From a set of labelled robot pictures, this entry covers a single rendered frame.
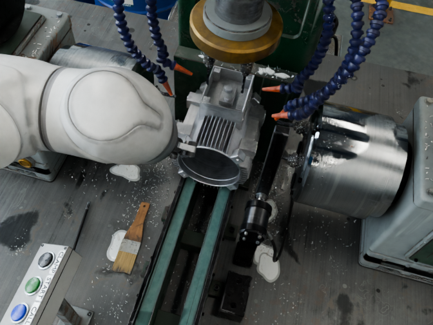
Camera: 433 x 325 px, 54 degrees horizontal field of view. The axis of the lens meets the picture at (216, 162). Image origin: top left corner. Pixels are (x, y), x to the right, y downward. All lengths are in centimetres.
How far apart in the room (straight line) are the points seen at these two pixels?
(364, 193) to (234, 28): 44
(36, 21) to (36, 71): 62
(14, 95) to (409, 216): 78
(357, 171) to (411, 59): 223
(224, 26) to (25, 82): 41
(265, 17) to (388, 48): 234
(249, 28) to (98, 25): 98
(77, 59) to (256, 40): 43
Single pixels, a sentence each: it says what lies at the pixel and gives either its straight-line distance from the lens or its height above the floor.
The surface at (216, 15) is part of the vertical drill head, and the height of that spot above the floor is 136.
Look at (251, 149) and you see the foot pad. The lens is 97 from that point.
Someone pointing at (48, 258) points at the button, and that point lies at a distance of 87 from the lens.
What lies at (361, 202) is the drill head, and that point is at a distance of 97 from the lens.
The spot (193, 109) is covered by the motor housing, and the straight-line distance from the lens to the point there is 104.
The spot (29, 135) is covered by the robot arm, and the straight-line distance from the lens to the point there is 51.
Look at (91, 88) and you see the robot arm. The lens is 43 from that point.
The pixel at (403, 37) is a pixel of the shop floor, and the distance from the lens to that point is 327.
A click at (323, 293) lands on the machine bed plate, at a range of 115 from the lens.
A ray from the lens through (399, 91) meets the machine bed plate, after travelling 163.
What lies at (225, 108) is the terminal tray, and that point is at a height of 114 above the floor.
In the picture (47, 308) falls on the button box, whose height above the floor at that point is 106.
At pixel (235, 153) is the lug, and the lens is 94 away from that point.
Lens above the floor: 186
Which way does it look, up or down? 57 degrees down
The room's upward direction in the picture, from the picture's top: 7 degrees clockwise
